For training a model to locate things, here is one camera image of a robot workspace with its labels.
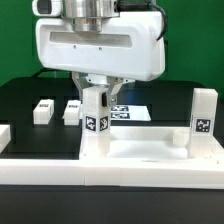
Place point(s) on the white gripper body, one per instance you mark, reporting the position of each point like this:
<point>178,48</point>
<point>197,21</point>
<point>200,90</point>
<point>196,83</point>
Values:
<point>101,37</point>

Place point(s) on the white left obstacle block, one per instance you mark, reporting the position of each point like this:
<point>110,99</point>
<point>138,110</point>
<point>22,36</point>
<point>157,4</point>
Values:
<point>5,136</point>

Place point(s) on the fiducial marker sheet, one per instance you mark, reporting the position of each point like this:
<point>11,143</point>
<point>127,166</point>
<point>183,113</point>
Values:
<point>130,113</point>

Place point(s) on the white front obstacle bar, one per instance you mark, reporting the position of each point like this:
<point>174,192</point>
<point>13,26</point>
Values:
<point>41,171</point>

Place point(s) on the white desk tabletop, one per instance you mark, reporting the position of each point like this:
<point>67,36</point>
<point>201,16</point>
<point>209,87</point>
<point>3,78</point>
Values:
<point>147,157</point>

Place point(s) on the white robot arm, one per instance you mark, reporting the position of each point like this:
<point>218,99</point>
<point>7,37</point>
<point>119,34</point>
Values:
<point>107,38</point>

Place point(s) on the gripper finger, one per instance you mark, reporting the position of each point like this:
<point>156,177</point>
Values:
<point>113,86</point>
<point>80,81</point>

